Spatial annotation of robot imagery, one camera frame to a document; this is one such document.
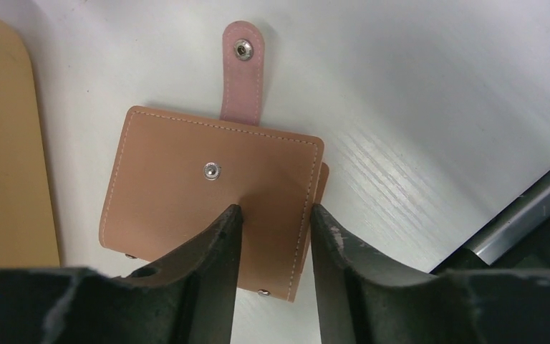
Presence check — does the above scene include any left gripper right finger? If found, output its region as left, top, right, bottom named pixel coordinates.
left=310, top=204, right=550, bottom=343

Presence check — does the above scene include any yellow oval tray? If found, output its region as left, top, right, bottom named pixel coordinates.
left=0, top=20, right=60, bottom=268

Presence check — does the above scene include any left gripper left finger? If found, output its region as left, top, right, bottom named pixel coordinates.
left=0, top=205, right=243, bottom=343

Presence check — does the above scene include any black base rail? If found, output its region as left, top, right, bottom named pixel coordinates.
left=432, top=171, right=550, bottom=274

